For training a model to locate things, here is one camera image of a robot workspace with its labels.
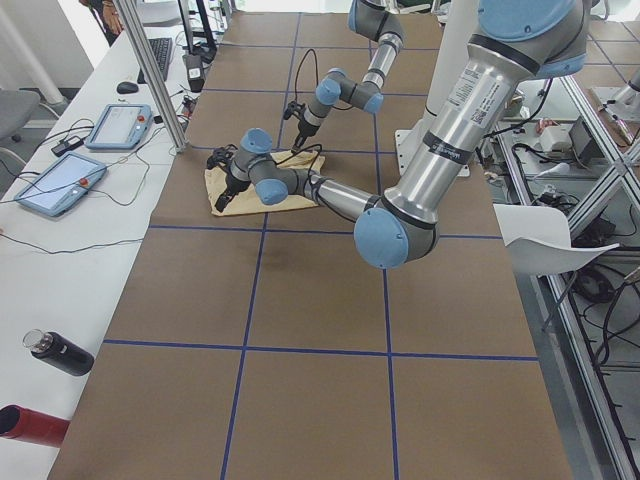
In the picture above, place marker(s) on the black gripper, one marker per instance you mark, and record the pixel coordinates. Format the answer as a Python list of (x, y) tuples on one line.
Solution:
[(231, 183), (303, 131)]

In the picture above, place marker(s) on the blue teach pendant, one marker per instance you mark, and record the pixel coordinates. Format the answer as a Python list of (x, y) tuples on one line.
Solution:
[(120, 127), (62, 185)]

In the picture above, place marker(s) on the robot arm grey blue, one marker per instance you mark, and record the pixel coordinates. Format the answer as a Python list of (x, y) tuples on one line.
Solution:
[(508, 42), (375, 22)]

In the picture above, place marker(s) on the cream long-sleeve printed shirt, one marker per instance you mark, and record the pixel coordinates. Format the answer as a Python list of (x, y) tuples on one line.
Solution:
[(270, 196)]

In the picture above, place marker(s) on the white plastic chair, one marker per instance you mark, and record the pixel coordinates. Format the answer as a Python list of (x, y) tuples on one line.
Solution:
[(539, 242)]

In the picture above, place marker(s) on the black keyboard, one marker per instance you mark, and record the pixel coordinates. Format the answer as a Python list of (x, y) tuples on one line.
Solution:
[(162, 49)]

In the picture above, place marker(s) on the black computer mouse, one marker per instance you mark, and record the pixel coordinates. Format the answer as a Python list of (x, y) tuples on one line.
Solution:
[(127, 87)]

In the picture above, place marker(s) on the aluminium frame post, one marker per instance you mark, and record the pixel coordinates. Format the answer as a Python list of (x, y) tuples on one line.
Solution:
[(148, 64)]

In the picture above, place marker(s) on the red cylindrical bottle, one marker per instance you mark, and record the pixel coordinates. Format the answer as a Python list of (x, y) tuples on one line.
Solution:
[(26, 425)]

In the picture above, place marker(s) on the lower blue teach pendant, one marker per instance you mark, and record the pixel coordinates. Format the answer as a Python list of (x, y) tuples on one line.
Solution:
[(62, 185)]

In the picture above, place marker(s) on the upper blue teach pendant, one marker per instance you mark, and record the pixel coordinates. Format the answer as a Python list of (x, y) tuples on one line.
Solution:
[(120, 127)]

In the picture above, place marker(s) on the black bottle with steel cap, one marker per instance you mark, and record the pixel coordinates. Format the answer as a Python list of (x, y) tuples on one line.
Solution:
[(59, 352)]

